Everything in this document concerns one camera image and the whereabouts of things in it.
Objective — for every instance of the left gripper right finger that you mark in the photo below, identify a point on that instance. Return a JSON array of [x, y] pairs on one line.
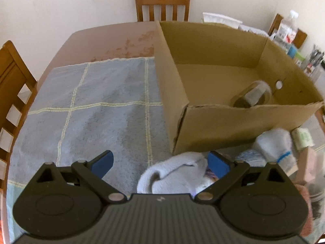
[[229, 174]]

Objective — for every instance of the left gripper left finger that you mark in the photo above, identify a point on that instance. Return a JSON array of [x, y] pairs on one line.
[[90, 174]]

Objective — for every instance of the blue grey knitted sock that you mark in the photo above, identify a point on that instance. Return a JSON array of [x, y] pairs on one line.
[[252, 157]]

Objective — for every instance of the white sock blue band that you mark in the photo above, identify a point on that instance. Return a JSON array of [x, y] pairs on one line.
[[181, 174]]

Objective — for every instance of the white sock blue stripes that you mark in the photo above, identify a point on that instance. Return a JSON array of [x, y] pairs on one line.
[[276, 146]]

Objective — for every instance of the pink small box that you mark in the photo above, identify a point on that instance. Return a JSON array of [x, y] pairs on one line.
[[306, 166]]

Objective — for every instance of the green tissue pack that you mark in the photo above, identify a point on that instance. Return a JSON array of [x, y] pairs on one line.
[[302, 138]]

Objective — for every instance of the purple crochet octopus toy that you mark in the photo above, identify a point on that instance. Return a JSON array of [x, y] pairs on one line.
[[211, 175]]

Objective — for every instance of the teal checked table cloth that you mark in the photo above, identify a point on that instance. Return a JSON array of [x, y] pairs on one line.
[[83, 110]]

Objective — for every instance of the brown cardboard box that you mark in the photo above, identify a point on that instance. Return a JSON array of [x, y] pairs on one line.
[[201, 67]]

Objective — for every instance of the wooden chair left side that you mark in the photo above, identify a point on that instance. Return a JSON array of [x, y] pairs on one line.
[[14, 75]]

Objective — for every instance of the green lid small jar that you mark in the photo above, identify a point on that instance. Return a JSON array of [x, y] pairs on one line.
[[299, 58]]

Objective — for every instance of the pen holder with pens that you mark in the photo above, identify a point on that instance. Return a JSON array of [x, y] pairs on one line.
[[315, 58]]

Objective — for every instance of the clear plastic water bottle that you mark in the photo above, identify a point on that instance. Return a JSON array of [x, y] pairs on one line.
[[287, 30]]

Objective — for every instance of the wooden chair right corner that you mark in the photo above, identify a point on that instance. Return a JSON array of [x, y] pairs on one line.
[[300, 36]]

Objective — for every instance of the gold tissue box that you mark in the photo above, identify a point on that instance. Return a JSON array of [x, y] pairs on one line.
[[221, 19]]

